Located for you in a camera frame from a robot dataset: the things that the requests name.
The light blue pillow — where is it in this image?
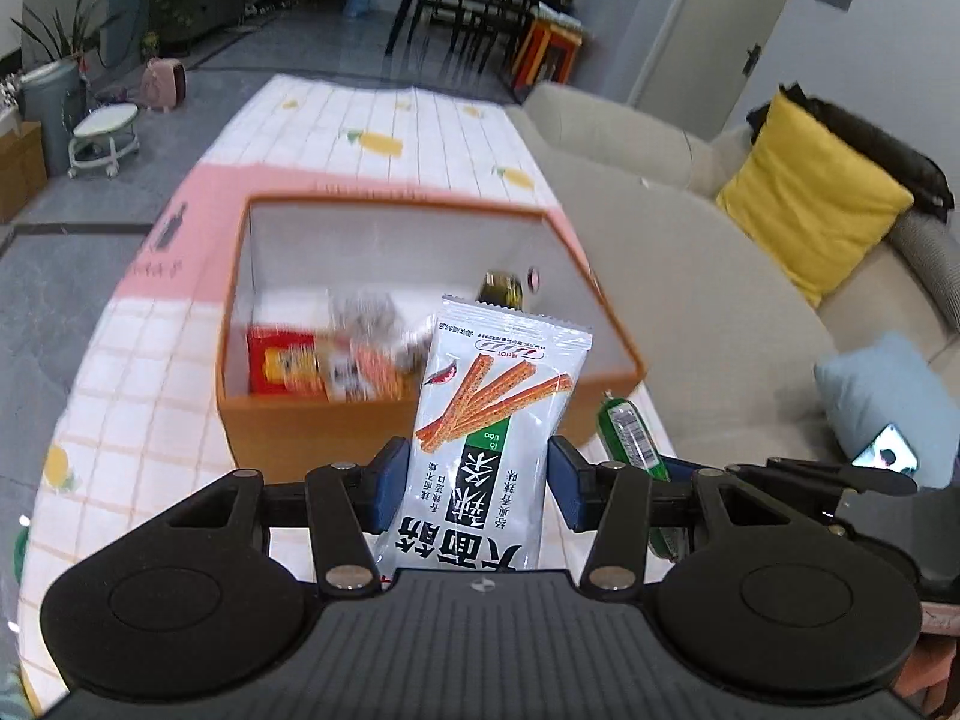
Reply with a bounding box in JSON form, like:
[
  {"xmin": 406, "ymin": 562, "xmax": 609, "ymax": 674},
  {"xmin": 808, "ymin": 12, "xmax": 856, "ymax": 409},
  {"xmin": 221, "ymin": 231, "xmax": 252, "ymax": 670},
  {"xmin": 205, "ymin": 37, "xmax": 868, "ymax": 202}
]
[{"xmin": 814, "ymin": 333, "xmax": 960, "ymax": 490}]

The white spicy stick packet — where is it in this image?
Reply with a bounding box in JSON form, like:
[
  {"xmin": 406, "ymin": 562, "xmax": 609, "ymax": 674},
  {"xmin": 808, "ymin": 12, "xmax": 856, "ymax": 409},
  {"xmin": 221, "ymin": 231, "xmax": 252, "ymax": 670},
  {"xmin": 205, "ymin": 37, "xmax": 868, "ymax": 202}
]
[{"xmin": 373, "ymin": 294, "xmax": 593, "ymax": 578}]

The orange colourful stool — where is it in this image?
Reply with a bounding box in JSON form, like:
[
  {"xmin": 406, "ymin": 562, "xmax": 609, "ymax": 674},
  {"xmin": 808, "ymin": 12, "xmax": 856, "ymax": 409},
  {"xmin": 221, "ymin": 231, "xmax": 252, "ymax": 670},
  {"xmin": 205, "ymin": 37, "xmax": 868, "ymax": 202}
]
[{"xmin": 510, "ymin": 3, "xmax": 585, "ymax": 95}]

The green snack packet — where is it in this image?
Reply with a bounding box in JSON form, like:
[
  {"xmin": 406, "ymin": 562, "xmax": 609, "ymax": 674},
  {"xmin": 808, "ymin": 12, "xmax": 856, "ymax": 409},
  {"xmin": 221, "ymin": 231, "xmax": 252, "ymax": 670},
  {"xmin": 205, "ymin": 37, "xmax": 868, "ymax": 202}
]
[{"xmin": 595, "ymin": 390, "xmax": 674, "ymax": 557}]

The clear red-print snack packet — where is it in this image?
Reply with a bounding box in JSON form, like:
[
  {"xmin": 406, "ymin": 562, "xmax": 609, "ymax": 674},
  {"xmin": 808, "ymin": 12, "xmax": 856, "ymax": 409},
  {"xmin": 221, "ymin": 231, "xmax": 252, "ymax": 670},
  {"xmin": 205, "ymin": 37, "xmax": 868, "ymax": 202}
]
[{"xmin": 346, "ymin": 341, "xmax": 412, "ymax": 400}]

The checked lemon-print tablecloth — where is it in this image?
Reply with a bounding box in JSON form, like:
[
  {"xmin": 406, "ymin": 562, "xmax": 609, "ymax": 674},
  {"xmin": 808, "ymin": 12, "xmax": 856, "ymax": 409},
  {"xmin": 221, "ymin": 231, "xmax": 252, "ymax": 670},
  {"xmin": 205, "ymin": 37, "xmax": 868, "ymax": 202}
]
[{"xmin": 15, "ymin": 73, "xmax": 680, "ymax": 713}]

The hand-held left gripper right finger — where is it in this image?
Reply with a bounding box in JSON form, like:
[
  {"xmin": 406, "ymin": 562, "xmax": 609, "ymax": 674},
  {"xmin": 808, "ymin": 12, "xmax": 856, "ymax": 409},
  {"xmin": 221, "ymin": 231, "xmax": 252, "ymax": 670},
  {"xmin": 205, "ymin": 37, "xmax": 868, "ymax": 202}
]
[{"xmin": 547, "ymin": 435, "xmax": 794, "ymax": 595}]

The brown cardboard carton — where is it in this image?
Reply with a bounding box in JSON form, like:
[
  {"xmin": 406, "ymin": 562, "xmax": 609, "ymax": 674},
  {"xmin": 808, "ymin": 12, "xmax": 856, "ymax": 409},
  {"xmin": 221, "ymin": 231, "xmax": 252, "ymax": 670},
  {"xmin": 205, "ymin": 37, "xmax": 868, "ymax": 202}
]
[{"xmin": 0, "ymin": 120, "xmax": 49, "ymax": 223}]

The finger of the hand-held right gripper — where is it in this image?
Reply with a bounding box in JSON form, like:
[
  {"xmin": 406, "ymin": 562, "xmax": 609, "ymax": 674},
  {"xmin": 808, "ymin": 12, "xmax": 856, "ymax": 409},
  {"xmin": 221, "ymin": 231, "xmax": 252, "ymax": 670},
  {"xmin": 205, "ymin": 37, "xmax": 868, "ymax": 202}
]
[{"xmin": 661, "ymin": 456, "xmax": 922, "ymax": 512}]

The white door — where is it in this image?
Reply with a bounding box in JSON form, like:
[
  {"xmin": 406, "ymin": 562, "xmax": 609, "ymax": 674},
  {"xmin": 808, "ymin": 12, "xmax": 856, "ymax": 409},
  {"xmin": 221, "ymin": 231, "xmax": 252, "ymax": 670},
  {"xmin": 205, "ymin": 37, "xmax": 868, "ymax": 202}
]
[{"xmin": 643, "ymin": 0, "xmax": 797, "ymax": 145}]

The black cloth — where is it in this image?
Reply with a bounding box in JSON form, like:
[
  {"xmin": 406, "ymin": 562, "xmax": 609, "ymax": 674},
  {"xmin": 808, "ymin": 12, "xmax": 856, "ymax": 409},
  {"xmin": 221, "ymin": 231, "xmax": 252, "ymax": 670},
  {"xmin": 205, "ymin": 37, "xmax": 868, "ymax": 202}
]
[{"xmin": 745, "ymin": 82, "xmax": 956, "ymax": 223}]

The beige sofa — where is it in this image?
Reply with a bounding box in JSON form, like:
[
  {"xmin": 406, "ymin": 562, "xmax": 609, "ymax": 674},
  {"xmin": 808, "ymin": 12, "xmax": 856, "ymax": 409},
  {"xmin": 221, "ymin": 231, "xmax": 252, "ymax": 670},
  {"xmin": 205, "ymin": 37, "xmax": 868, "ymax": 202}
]
[{"xmin": 505, "ymin": 82, "xmax": 960, "ymax": 482}]

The grey striped pillow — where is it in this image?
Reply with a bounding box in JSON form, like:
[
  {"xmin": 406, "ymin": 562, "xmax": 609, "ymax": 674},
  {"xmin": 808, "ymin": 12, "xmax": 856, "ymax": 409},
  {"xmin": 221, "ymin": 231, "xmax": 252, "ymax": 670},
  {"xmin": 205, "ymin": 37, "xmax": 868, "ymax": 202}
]
[{"xmin": 883, "ymin": 208, "xmax": 960, "ymax": 317}]

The pink pig-shaped heater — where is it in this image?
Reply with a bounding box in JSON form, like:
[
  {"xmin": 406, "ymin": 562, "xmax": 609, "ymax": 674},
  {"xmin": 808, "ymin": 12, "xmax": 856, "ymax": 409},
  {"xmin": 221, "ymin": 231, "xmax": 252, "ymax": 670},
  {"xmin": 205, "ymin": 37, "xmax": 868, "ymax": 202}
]
[{"xmin": 142, "ymin": 57, "xmax": 188, "ymax": 113}]

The grey planter with plant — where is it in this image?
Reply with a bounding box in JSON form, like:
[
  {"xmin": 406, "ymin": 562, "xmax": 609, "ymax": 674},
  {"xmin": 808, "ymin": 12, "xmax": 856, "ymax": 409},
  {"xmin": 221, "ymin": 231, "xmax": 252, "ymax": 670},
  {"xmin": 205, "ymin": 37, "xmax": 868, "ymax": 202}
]
[{"xmin": 19, "ymin": 60, "xmax": 85, "ymax": 175}]

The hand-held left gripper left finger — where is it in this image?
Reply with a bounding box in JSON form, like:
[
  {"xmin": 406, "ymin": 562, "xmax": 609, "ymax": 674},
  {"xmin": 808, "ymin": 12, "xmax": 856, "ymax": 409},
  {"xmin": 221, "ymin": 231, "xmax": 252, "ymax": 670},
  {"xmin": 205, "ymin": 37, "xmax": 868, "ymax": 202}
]
[{"xmin": 161, "ymin": 435, "xmax": 412, "ymax": 595}]

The red snack bag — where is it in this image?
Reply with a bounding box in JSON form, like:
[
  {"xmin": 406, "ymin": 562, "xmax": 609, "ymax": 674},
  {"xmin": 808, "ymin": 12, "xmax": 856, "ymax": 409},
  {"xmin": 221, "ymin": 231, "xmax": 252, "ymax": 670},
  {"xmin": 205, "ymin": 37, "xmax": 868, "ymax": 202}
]
[{"xmin": 246, "ymin": 326, "xmax": 332, "ymax": 396}]

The brown striped snack packet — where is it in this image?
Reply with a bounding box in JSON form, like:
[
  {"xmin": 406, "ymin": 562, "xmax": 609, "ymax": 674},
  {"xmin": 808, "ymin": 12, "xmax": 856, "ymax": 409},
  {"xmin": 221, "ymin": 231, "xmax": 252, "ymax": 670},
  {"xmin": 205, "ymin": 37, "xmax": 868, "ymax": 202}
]
[{"xmin": 322, "ymin": 291, "xmax": 425, "ymax": 372}]

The smartphone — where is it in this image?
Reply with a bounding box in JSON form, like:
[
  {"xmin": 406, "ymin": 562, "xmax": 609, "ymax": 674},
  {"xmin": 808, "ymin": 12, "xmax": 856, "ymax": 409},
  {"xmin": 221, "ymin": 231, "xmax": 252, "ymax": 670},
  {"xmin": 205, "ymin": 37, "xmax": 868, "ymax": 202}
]
[{"xmin": 850, "ymin": 424, "xmax": 920, "ymax": 474}]

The orange cardboard box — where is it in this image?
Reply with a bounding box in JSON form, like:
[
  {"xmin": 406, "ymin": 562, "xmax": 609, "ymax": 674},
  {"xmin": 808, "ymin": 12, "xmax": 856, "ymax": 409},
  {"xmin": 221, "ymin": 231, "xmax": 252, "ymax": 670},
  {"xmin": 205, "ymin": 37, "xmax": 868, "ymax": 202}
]
[{"xmin": 216, "ymin": 195, "xmax": 647, "ymax": 475}]

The yellow pillow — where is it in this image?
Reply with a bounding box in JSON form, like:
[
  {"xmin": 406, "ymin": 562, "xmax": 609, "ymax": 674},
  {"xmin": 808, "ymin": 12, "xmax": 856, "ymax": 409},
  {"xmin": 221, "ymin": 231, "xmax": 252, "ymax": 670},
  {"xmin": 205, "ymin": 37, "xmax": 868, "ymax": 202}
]
[{"xmin": 715, "ymin": 93, "xmax": 915, "ymax": 308}]

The white wheeled stool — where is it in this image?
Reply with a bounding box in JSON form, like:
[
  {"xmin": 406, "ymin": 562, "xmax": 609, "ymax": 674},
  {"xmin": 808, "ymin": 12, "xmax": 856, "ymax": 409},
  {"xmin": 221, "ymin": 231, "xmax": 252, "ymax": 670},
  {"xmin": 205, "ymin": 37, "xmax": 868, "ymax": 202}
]
[{"xmin": 67, "ymin": 105, "xmax": 142, "ymax": 179}]

